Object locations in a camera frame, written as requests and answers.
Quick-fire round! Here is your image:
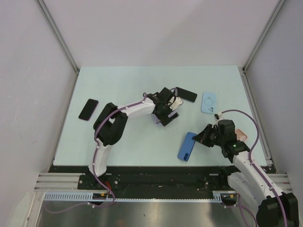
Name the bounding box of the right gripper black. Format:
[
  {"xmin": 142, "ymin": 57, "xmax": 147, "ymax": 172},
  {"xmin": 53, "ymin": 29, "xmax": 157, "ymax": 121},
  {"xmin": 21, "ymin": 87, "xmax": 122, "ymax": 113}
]
[{"xmin": 192, "ymin": 123, "xmax": 224, "ymax": 147}]

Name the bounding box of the lilac phone case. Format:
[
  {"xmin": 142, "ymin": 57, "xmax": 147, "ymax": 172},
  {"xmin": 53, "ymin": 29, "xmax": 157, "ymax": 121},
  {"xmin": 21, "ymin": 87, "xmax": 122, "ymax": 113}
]
[{"xmin": 155, "ymin": 111, "xmax": 178, "ymax": 124}]

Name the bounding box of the blue phone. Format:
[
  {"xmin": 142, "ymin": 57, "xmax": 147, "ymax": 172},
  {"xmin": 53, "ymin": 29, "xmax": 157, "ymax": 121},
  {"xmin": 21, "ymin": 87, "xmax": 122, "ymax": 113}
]
[{"xmin": 177, "ymin": 132, "xmax": 196, "ymax": 162}]

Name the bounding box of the black phone teal edge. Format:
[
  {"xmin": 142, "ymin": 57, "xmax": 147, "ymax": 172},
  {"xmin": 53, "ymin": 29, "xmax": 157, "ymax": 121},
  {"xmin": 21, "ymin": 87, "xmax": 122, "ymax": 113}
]
[{"xmin": 176, "ymin": 87, "xmax": 197, "ymax": 103}]

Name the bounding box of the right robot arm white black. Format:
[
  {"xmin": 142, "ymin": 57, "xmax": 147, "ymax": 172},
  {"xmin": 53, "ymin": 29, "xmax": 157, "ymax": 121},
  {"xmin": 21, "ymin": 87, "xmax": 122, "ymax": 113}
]
[{"xmin": 193, "ymin": 119, "xmax": 300, "ymax": 227}]

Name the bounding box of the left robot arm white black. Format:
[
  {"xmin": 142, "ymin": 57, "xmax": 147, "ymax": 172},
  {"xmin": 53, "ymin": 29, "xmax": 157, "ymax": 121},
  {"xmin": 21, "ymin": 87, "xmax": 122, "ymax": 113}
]
[{"xmin": 88, "ymin": 87, "xmax": 183, "ymax": 189}]

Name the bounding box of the pink phone case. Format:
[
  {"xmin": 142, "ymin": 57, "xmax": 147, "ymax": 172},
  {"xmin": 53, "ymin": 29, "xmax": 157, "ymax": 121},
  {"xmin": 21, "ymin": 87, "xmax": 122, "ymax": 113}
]
[{"xmin": 235, "ymin": 129, "xmax": 248, "ymax": 141}]

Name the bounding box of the light blue phone case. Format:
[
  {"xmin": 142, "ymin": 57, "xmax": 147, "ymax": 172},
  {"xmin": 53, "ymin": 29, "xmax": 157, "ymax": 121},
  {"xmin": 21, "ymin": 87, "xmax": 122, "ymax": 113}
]
[{"xmin": 201, "ymin": 91, "xmax": 216, "ymax": 114}]

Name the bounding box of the black phone purple edge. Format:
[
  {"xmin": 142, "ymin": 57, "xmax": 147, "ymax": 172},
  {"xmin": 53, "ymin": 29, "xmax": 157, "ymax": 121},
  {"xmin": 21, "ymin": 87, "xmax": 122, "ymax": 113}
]
[{"xmin": 78, "ymin": 99, "xmax": 98, "ymax": 121}]

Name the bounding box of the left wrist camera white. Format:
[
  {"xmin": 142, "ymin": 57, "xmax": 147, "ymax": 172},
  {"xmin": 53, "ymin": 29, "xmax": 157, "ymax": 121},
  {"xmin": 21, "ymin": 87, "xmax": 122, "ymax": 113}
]
[{"xmin": 168, "ymin": 96, "xmax": 183, "ymax": 111}]

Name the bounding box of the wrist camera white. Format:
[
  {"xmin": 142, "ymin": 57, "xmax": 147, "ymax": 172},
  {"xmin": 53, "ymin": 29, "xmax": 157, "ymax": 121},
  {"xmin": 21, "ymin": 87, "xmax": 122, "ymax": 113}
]
[
  {"xmin": 214, "ymin": 112, "xmax": 224, "ymax": 122},
  {"xmin": 168, "ymin": 96, "xmax": 183, "ymax": 111}
]

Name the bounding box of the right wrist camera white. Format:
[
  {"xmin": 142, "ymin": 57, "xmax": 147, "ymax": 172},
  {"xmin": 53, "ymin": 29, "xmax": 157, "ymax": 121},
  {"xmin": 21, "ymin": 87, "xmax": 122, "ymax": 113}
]
[{"xmin": 214, "ymin": 112, "xmax": 224, "ymax": 122}]

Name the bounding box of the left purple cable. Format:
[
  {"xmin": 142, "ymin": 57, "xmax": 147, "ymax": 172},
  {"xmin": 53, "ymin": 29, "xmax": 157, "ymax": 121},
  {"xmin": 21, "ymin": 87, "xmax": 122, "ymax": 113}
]
[{"xmin": 45, "ymin": 87, "xmax": 177, "ymax": 215}]

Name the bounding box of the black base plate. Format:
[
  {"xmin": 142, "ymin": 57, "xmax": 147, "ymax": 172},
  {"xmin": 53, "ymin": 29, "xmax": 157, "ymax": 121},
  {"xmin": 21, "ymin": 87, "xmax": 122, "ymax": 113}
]
[{"xmin": 49, "ymin": 166, "xmax": 236, "ymax": 195}]

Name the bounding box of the aluminium rail frame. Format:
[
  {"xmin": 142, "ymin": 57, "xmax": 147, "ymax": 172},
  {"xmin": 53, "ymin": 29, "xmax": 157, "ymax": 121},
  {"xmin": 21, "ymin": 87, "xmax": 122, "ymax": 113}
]
[{"xmin": 35, "ymin": 173, "xmax": 81, "ymax": 192}]

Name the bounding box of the slotted cable duct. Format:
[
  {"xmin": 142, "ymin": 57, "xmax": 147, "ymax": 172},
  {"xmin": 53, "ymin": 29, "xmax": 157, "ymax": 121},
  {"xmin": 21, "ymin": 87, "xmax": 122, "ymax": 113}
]
[{"xmin": 44, "ymin": 191, "xmax": 237, "ymax": 202}]

